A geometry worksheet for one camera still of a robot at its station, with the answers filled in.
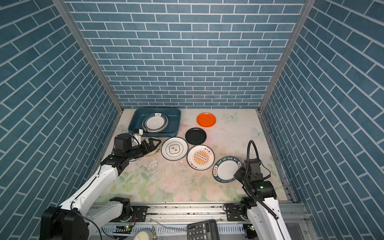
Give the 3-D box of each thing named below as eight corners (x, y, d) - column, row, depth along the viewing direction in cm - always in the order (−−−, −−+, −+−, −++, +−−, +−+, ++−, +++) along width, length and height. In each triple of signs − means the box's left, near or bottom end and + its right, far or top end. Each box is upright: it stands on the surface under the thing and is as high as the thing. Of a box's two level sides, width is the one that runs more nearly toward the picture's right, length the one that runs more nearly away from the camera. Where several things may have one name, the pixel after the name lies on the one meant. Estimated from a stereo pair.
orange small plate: (196, 127, 112) (196, 125, 110) (196, 114, 121) (196, 112, 119) (216, 127, 112) (216, 125, 111) (215, 114, 121) (215, 112, 119)
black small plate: (184, 144, 102) (184, 142, 100) (186, 129, 111) (185, 127, 109) (206, 144, 102) (206, 143, 100) (205, 129, 111) (205, 127, 109)
